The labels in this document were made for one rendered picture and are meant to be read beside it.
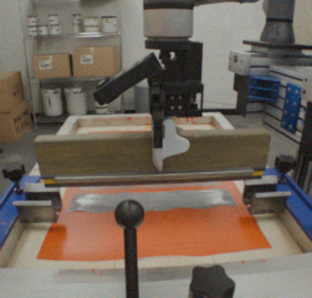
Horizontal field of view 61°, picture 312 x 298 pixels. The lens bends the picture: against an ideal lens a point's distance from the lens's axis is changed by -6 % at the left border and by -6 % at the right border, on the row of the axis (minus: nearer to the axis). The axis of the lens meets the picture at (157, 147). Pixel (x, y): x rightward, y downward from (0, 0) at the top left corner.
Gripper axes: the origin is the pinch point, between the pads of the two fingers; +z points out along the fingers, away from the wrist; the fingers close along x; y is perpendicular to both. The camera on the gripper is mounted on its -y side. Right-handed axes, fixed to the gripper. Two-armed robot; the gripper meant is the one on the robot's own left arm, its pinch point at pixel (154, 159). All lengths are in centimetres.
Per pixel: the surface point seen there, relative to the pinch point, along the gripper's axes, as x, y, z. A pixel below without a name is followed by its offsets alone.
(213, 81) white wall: 367, 108, 58
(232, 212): 1.1, 16.1, 13.6
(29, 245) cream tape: -6.5, -23.2, 13.4
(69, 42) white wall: 367, -97, -2
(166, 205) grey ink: 4.5, 2.6, 13.2
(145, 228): -2.2, -2.1, 13.5
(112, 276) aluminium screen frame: -16.8, -7.1, 10.0
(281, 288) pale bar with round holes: -24.9, 13.0, 5.0
